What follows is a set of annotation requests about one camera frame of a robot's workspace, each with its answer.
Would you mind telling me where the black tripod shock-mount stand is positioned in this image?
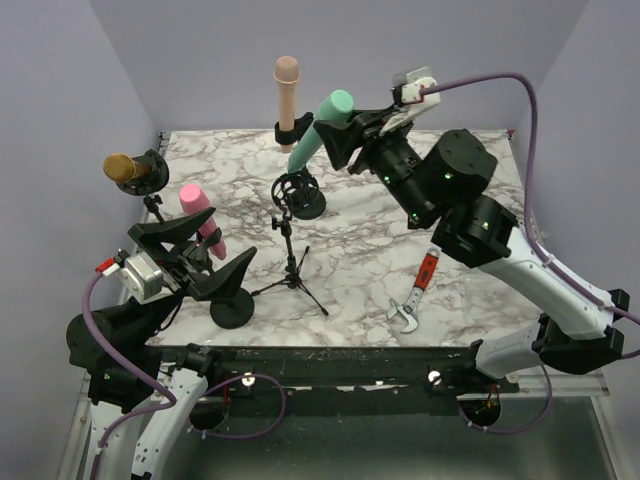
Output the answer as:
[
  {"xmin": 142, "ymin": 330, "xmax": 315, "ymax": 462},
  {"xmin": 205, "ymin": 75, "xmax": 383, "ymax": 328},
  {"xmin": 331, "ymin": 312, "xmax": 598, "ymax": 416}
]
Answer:
[{"xmin": 249, "ymin": 169, "xmax": 330, "ymax": 317}]

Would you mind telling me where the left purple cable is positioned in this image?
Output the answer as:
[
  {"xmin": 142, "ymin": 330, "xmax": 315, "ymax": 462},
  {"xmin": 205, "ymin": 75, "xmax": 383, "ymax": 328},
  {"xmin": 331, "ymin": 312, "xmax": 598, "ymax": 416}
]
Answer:
[{"xmin": 81, "ymin": 272, "xmax": 179, "ymax": 480}]

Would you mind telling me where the purple cable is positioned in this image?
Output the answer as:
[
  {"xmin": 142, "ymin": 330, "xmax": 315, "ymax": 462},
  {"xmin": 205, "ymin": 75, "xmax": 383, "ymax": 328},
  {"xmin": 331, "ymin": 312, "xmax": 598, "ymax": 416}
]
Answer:
[
  {"xmin": 424, "ymin": 72, "xmax": 640, "ymax": 361},
  {"xmin": 81, "ymin": 272, "xmax": 179, "ymax": 480}
]

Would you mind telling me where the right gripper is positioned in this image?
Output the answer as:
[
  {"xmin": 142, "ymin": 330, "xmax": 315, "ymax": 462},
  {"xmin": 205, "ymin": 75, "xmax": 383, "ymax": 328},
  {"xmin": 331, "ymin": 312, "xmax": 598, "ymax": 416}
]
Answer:
[{"xmin": 314, "ymin": 103, "xmax": 434, "ymax": 227}]

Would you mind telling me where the black round-base clip stand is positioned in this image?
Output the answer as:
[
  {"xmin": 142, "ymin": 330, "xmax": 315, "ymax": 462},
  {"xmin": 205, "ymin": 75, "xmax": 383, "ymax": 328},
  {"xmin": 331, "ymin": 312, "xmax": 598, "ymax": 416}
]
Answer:
[{"xmin": 272, "ymin": 112, "xmax": 326, "ymax": 220}]

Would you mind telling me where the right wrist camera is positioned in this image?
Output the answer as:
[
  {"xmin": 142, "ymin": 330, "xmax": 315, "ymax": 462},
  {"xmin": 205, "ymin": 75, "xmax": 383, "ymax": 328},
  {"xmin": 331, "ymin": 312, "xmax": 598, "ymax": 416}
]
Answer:
[{"xmin": 380, "ymin": 66, "xmax": 441, "ymax": 136}]

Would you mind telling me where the black front mounting rail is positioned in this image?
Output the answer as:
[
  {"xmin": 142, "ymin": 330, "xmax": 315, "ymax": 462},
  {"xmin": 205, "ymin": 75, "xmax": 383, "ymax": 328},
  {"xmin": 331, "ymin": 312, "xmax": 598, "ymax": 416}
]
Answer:
[{"xmin": 153, "ymin": 344, "xmax": 519, "ymax": 395}]

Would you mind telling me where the mint green microphone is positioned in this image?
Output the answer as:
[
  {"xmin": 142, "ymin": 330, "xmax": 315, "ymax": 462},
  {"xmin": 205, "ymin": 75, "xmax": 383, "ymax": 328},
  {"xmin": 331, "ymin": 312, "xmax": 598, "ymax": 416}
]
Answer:
[{"xmin": 287, "ymin": 89, "xmax": 355, "ymax": 173}]

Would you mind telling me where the black gold-mic stand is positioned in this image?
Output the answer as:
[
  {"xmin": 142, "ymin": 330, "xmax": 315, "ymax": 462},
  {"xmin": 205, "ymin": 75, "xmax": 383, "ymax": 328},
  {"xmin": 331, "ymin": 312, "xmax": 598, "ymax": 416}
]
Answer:
[{"xmin": 116, "ymin": 149, "xmax": 170, "ymax": 222}]

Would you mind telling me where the pink microphone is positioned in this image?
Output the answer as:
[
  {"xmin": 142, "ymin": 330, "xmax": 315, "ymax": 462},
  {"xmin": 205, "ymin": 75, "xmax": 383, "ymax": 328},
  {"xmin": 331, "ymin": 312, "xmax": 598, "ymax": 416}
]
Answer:
[{"xmin": 178, "ymin": 183, "xmax": 227, "ymax": 260}]

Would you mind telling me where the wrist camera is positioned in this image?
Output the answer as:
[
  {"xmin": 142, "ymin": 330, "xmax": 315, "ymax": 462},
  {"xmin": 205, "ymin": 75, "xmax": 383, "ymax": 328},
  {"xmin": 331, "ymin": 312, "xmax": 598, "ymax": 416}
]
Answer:
[
  {"xmin": 380, "ymin": 66, "xmax": 441, "ymax": 136},
  {"xmin": 120, "ymin": 252, "xmax": 164, "ymax": 304}
]

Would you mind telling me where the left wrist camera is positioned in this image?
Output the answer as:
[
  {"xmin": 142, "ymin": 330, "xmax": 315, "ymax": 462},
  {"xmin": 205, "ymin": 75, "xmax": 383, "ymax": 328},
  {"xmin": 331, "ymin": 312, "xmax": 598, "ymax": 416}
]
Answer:
[{"xmin": 120, "ymin": 252, "xmax": 164, "ymax": 304}]

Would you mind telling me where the red-handled adjustable wrench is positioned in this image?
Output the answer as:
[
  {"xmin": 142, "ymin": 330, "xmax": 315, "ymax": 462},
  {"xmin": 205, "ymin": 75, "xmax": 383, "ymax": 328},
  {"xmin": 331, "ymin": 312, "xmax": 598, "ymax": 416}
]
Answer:
[{"xmin": 386, "ymin": 247, "xmax": 440, "ymax": 334}]

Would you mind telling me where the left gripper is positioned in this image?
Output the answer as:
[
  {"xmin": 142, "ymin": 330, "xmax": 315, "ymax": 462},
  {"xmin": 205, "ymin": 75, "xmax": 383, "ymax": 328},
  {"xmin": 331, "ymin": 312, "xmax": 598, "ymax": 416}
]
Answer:
[{"xmin": 132, "ymin": 206, "xmax": 257, "ymax": 344}]

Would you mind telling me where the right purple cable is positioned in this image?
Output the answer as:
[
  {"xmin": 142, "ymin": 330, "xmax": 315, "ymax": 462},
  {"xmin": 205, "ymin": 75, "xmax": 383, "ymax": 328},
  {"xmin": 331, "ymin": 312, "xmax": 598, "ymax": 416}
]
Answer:
[{"xmin": 424, "ymin": 72, "xmax": 640, "ymax": 361}]

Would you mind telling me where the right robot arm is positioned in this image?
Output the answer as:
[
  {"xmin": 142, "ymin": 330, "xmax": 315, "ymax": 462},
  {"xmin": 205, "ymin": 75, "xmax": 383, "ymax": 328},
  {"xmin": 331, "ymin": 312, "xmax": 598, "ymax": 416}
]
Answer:
[{"xmin": 313, "ymin": 110, "xmax": 628, "ymax": 392}]

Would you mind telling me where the black round-base pink-mic stand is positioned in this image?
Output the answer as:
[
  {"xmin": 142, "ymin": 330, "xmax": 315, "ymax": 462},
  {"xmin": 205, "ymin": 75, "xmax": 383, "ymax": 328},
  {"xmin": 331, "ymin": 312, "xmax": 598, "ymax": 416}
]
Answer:
[{"xmin": 210, "ymin": 285, "xmax": 254, "ymax": 330}]

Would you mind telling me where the gold microphone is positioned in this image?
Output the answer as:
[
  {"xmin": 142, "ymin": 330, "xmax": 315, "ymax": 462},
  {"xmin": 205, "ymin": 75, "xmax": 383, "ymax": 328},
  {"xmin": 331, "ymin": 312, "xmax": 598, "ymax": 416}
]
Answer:
[{"xmin": 103, "ymin": 153, "xmax": 152, "ymax": 183}]

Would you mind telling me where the beige microphone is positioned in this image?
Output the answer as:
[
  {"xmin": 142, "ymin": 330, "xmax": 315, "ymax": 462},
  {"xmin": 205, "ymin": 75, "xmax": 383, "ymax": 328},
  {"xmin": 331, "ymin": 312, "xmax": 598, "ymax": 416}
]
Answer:
[{"xmin": 274, "ymin": 56, "xmax": 300, "ymax": 133}]

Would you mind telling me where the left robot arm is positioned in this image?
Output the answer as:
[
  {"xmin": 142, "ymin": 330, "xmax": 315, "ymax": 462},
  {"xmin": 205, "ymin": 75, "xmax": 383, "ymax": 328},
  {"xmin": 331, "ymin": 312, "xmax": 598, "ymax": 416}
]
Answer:
[{"xmin": 66, "ymin": 207, "xmax": 257, "ymax": 479}]

